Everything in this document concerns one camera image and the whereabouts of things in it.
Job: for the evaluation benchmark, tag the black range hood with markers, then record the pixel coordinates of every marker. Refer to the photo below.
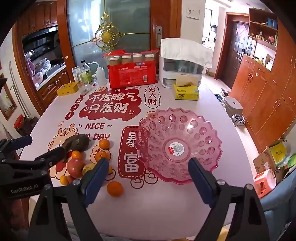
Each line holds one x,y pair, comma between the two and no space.
40,38

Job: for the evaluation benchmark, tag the clear acrylic stand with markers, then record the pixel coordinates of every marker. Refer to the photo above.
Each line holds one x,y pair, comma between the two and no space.
75,73

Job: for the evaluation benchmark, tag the cardboard box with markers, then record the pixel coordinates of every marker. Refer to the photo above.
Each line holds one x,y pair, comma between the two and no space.
263,160

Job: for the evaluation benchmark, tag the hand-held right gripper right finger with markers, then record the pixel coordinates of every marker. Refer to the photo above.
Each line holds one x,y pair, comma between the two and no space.
201,183

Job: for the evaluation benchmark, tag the pink plastic bag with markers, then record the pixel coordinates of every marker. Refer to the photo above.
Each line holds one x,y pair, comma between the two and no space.
30,62

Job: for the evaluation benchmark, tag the clear drinking glass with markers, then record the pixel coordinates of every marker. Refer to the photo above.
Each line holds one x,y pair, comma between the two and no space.
84,88

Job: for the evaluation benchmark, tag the dark wooden entrance door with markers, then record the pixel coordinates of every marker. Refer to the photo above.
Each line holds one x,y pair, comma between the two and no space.
238,51

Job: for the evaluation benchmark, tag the large mandarin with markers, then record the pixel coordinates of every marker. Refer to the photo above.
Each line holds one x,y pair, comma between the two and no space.
115,188

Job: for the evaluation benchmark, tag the small yellow box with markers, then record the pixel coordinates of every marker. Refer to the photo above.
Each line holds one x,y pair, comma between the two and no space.
67,89

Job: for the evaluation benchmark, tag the person's left forearm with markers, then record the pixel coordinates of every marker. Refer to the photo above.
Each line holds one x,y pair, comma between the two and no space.
17,215

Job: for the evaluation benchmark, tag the wooden wall cabinet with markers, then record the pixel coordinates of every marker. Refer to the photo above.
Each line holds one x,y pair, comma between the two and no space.
266,92

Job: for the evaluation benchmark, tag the yellow tissue box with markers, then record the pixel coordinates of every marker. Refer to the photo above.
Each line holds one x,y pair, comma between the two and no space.
187,93

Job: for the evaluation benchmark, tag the pink plastic fruit plate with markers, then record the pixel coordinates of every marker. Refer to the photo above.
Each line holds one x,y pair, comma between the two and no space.
182,148

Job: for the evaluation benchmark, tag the pink plastic stool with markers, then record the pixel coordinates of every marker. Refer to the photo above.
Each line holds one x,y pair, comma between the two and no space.
264,183

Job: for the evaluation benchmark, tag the yellow green bag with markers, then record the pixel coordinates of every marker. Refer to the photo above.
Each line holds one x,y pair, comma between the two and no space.
278,151

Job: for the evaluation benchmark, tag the blue chair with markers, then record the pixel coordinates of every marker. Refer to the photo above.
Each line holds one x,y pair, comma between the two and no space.
279,204

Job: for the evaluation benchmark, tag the white wall switch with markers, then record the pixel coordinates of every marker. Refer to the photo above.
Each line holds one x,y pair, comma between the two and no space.
193,13

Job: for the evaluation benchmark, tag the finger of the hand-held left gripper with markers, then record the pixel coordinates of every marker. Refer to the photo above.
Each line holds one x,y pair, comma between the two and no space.
54,154
22,141

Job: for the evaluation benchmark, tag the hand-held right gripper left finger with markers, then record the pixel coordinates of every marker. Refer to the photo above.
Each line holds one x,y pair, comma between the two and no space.
97,178

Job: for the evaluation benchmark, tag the white squeeze bottle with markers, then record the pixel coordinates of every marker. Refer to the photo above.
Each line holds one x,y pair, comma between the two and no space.
100,76

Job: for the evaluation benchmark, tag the white cloth cover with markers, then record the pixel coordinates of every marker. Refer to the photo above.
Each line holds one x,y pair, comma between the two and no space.
185,49

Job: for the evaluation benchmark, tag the pair of dark shoes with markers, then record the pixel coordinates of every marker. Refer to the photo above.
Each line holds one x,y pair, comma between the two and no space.
223,92

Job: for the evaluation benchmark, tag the red paper cup package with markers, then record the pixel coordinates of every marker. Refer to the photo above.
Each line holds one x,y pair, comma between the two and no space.
131,75

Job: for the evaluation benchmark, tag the red apple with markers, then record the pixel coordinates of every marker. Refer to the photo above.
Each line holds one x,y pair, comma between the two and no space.
75,168

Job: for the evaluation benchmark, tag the shrink-wrapped pack of bottles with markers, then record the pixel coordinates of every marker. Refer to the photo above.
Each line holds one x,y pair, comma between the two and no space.
130,58

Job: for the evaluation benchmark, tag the brown overripe banana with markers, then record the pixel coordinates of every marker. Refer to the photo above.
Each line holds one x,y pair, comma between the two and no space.
79,142

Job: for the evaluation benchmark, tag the pair of sneakers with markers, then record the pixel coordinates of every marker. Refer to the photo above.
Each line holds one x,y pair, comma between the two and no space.
239,119

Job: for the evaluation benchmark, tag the grey plastic stool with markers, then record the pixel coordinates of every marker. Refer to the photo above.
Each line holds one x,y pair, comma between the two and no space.
232,105

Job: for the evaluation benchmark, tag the pair of grey slippers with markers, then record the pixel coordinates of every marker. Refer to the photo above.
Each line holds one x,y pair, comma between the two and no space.
218,96

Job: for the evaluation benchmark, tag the small mandarin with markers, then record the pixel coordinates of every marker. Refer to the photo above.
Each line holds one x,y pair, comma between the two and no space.
76,154
63,180
104,143

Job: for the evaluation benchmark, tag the glass door with gold ornament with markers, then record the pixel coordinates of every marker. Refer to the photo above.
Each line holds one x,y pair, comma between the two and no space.
129,20

